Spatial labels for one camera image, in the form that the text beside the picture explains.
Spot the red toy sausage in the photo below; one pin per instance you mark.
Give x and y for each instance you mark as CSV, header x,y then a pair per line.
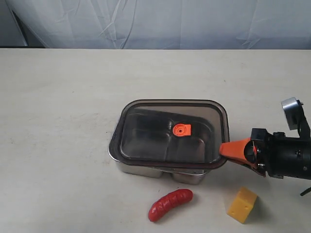
x,y
166,203

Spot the yellow toy cheese wedge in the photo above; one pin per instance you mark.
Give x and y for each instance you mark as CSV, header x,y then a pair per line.
x,y
242,205

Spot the white wrinkled backdrop cloth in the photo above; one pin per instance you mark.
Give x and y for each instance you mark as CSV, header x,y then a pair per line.
x,y
167,24

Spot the stainless steel two-compartment lunch box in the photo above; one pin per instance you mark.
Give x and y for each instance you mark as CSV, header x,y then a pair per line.
x,y
180,175

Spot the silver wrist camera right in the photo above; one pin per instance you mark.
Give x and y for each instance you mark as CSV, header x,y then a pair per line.
x,y
293,111

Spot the smoked transparent lid orange seal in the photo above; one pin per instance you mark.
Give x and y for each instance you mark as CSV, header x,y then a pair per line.
x,y
174,133

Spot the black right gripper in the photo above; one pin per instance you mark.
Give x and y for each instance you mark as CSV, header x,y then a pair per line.
x,y
272,154

